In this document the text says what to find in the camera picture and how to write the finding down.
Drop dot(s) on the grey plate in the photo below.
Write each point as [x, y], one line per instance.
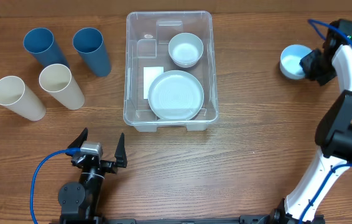
[176, 95]

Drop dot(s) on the grey bowl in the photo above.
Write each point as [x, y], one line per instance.
[185, 46]

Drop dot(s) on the white label in bin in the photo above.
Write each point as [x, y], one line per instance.
[150, 74]

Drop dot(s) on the cream cup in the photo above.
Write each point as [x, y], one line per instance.
[16, 96]
[57, 80]

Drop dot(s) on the dark blue cup far left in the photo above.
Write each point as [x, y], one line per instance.
[41, 44]

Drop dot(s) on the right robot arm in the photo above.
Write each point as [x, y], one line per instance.
[333, 136]

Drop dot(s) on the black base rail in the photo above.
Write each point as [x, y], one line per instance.
[243, 219]

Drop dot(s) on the light blue bowl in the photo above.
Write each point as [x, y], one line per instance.
[290, 61]

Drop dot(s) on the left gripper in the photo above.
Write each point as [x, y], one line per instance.
[120, 156]

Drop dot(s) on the pink bowl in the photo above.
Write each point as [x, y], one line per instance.
[185, 63]

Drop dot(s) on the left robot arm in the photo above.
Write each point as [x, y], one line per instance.
[79, 200]

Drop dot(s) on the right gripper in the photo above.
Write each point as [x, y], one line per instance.
[307, 67]

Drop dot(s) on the dark blue cup near bin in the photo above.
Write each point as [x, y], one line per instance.
[89, 43]

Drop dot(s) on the clear plastic storage bin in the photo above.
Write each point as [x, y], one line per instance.
[147, 39]

